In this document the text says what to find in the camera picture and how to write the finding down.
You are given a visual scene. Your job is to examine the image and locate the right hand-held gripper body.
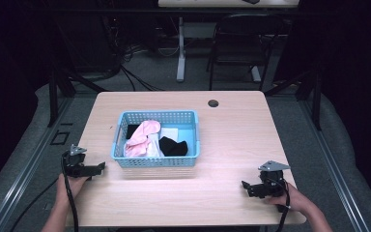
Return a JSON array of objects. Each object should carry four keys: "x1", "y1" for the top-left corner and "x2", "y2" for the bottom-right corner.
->
[{"x1": 252, "y1": 159, "x2": 292, "y2": 199}]

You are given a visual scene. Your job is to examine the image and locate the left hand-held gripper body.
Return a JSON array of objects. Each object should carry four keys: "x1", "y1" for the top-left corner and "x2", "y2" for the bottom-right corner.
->
[{"x1": 63, "y1": 143, "x2": 89, "y2": 179}]

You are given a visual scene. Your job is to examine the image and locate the person's left hand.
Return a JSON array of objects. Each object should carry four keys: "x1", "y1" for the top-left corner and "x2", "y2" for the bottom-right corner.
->
[{"x1": 55, "y1": 173, "x2": 91, "y2": 208}]

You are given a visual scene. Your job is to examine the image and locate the person's right hand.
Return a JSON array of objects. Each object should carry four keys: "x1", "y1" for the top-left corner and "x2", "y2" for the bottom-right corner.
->
[{"x1": 264, "y1": 182, "x2": 311, "y2": 217}]

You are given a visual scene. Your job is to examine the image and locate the small black sock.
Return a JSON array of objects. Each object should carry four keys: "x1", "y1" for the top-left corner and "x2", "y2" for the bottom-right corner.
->
[{"x1": 126, "y1": 124, "x2": 141, "y2": 140}]

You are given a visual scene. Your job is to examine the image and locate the blue plastic basket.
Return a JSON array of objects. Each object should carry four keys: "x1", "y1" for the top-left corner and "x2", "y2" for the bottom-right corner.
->
[{"x1": 110, "y1": 109, "x2": 202, "y2": 168}]

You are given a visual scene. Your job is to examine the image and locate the white and pink sock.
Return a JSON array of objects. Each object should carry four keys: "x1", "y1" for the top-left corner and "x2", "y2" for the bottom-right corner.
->
[{"x1": 146, "y1": 132, "x2": 165, "y2": 159}]

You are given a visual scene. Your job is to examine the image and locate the black metal stand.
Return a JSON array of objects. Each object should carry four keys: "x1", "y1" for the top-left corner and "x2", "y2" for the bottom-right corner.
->
[
  {"x1": 264, "y1": 62, "x2": 324, "y2": 131},
  {"x1": 45, "y1": 61, "x2": 108, "y2": 129}
]

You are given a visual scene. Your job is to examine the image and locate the large black sock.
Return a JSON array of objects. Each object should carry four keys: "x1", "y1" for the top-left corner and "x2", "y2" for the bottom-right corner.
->
[{"x1": 157, "y1": 135, "x2": 189, "y2": 158}]

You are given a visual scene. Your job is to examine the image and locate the white desk foot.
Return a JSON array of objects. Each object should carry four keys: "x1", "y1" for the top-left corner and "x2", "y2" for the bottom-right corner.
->
[{"x1": 250, "y1": 65, "x2": 263, "y2": 83}]

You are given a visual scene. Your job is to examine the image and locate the white desk leg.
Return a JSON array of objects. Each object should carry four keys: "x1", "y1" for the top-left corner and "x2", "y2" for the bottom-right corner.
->
[{"x1": 175, "y1": 16, "x2": 188, "y2": 83}]

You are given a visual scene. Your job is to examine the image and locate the black folding chair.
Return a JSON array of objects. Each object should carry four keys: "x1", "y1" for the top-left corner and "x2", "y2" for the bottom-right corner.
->
[{"x1": 205, "y1": 12, "x2": 286, "y2": 92}]

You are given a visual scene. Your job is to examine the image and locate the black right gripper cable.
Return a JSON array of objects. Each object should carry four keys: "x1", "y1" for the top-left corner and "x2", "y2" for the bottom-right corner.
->
[{"x1": 273, "y1": 177, "x2": 292, "y2": 232}]

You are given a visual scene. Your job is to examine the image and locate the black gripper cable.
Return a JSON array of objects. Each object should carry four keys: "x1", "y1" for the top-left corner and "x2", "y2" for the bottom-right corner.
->
[
  {"x1": 60, "y1": 151, "x2": 80, "y2": 232},
  {"x1": 273, "y1": 177, "x2": 292, "y2": 232}
]

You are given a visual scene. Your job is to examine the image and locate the black floor outlet frame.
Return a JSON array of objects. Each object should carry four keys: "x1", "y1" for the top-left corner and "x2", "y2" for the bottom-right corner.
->
[{"x1": 49, "y1": 130, "x2": 71, "y2": 147}]

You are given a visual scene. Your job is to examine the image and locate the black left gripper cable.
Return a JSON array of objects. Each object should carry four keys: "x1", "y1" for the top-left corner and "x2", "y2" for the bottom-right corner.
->
[{"x1": 60, "y1": 151, "x2": 80, "y2": 232}]

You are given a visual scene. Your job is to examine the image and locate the grey metal floor rail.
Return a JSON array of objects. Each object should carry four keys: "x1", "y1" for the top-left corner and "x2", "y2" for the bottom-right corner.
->
[
  {"x1": 0, "y1": 96, "x2": 75, "y2": 232},
  {"x1": 298, "y1": 96, "x2": 371, "y2": 232}
]

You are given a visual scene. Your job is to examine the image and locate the thin black floor cable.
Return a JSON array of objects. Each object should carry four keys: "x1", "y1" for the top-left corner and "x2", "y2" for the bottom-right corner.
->
[{"x1": 9, "y1": 177, "x2": 60, "y2": 232}]

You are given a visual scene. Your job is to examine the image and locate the black floor cables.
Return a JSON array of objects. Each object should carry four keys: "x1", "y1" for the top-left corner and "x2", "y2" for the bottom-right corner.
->
[{"x1": 118, "y1": 44, "x2": 167, "y2": 93}]

